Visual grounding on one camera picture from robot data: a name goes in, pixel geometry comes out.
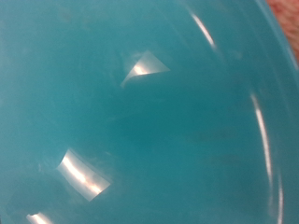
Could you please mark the blue plate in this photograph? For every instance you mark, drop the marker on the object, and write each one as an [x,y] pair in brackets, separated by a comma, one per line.
[140,124]

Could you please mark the pink checked cloth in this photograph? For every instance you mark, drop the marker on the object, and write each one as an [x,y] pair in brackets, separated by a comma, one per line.
[288,21]

